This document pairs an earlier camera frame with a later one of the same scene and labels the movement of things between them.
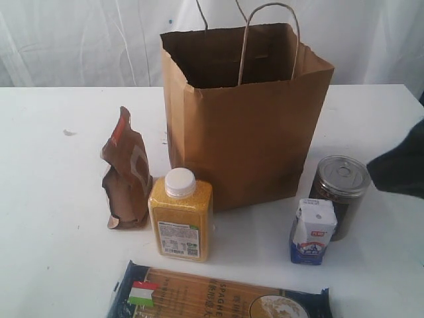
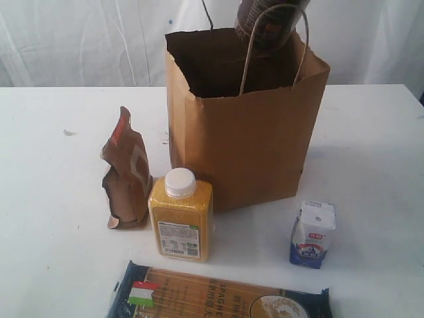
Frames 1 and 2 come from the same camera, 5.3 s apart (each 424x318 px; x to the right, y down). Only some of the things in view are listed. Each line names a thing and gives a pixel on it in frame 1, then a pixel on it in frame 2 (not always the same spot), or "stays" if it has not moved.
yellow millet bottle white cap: [182, 209] stays
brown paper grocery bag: [242, 105] stays
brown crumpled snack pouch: [128, 183] stays
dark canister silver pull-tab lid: [345, 179] → [269, 24]
